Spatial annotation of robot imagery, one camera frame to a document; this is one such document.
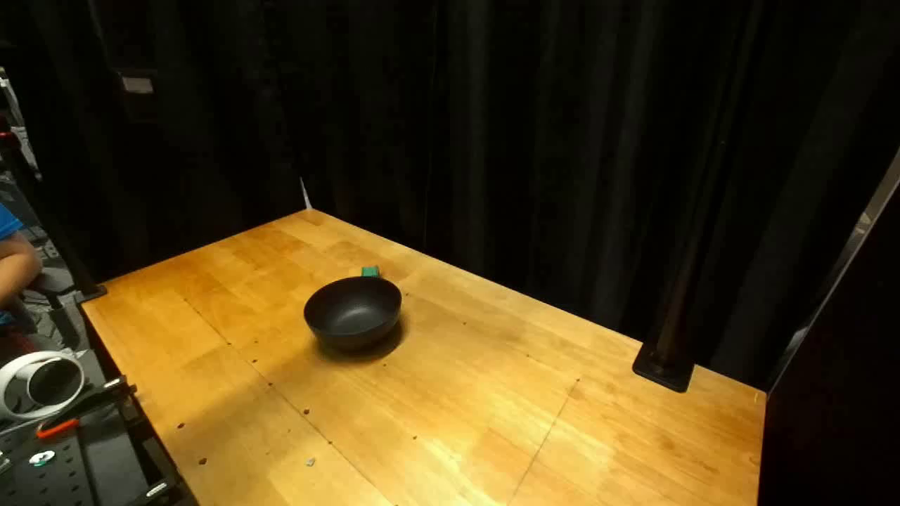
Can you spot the red handled tool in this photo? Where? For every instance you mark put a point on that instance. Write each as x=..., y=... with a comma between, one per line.
x=56, y=432

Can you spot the black pole with base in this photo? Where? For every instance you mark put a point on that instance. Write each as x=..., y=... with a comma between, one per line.
x=787, y=137

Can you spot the black curtain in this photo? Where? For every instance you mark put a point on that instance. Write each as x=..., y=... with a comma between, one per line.
x=505, y=137

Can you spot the person's forearm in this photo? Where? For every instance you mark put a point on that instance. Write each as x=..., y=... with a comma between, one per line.
x=18, y=269

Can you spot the white VR headset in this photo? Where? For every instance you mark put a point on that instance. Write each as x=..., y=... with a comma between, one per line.
x=39, y=384

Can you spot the black perforated side table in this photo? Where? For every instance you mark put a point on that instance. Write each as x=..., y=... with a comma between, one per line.
x=112, y=459

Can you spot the black bowl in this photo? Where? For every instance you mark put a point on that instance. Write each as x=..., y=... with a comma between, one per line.
x=356, y=313

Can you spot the green block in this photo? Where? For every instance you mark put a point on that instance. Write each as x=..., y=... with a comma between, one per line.
x=368, y=272

